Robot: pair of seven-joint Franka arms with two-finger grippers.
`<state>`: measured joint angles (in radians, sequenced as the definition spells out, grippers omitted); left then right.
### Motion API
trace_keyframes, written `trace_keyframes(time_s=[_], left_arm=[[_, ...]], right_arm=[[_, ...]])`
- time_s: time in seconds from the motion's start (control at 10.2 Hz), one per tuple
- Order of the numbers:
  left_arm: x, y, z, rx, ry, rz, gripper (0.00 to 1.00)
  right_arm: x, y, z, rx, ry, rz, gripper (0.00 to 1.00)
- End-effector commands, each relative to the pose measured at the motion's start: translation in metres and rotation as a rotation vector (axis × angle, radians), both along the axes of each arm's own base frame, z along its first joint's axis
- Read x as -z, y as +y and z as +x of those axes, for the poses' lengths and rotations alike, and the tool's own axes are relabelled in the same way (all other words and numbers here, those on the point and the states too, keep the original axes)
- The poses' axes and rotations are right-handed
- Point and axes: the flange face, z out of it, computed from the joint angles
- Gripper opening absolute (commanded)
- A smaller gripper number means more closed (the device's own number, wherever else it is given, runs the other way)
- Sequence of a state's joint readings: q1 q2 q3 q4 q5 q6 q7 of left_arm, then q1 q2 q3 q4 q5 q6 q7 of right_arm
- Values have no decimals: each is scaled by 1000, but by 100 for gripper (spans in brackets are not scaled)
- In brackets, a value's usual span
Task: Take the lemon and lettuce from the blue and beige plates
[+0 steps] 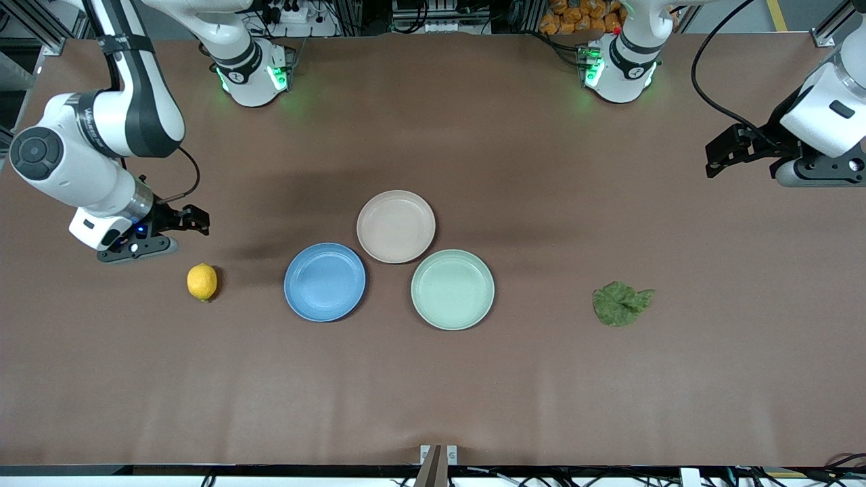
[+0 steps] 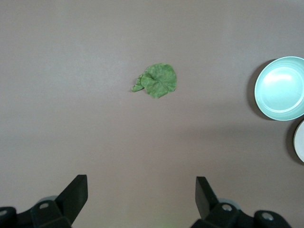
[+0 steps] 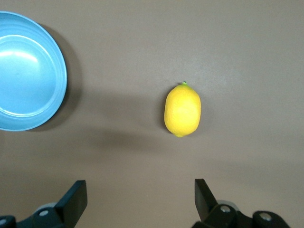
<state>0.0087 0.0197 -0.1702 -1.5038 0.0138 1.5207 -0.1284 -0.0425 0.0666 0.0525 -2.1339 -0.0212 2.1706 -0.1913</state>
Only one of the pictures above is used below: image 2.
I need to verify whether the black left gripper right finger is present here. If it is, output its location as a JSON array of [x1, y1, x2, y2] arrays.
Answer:
[[190, 176, 292, 228]]

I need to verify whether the green lettuce leaf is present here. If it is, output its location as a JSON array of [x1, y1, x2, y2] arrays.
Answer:
[[130, 63, 178, 100]]

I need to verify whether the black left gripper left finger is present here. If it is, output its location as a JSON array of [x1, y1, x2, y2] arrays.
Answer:
[[0, 174, 89, 228]]

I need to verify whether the light green plate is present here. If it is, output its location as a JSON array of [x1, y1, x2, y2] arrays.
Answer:
[[254, 56, 304, 121]]

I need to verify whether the brown table cover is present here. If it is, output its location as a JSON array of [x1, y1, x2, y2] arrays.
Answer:
[[0, 0, 304, 228]]

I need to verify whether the beige plate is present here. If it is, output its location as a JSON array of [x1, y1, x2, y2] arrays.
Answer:
[[293, 120, 304, 163]]

